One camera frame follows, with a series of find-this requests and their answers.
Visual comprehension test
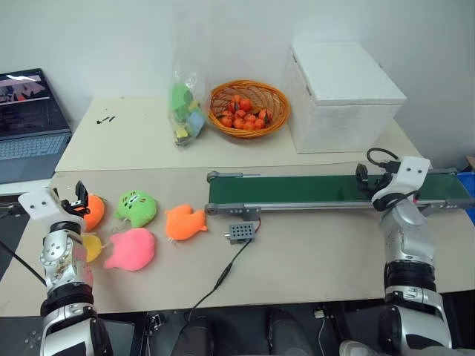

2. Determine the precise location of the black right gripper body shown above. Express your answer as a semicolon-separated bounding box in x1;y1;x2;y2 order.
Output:
365;167;396;197

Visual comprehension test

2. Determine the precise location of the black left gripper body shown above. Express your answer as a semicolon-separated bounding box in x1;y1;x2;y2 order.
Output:
52;188;87;220

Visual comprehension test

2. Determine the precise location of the green conveyor belt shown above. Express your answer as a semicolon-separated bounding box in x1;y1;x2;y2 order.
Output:
205;167;475;219

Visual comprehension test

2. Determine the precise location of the orange round plush toy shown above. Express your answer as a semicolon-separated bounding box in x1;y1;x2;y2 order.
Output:
82;194;108;233

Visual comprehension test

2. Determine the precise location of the yellow plush toy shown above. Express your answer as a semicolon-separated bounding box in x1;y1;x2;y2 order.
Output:
81;233;103;264

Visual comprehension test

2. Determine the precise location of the green plush toy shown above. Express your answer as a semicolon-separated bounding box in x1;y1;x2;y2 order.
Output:
114;189;159;228

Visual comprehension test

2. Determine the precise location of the pink plush toy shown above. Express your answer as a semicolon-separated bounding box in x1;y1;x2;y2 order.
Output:
102;227;157;273

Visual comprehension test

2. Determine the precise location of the white wooden box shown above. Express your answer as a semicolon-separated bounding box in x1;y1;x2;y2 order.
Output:
283;41;408;154

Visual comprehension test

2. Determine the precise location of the grey open laptop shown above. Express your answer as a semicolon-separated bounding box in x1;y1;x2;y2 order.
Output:
0;67;73;185

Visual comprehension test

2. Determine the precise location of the blue plastic bin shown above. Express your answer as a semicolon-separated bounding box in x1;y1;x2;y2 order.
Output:
457;171;475;228

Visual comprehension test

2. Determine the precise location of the orange wicker basket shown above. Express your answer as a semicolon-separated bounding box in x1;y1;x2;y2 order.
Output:
206;79;292;140

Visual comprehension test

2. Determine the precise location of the clear plastic bag of toys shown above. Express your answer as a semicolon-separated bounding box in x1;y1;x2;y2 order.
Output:
168;55;209;150

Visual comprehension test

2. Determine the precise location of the grey perforated motor box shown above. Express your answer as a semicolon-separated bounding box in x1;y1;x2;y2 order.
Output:
222;222;258;246

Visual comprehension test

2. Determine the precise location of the dark rounded shape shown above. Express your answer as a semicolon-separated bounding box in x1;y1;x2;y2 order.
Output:
173;314;217;356
266;307;317;356

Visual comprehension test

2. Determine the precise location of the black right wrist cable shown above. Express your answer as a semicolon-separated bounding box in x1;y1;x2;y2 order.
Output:
366;148;402;173

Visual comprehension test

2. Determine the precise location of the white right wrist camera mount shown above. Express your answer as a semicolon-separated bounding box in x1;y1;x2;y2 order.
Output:
387;156;432;195

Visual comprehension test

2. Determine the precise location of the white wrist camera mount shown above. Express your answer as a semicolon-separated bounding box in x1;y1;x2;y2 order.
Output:
17;186;63;223
387;156;432;195

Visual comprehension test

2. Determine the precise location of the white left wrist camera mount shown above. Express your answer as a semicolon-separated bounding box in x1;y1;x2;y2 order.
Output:
17;186;63;223

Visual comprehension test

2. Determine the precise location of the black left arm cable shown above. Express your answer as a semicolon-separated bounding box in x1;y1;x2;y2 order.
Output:
0;240;49;287

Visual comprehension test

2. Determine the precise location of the black power cable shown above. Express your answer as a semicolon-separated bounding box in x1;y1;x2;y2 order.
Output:
183;237;254;320

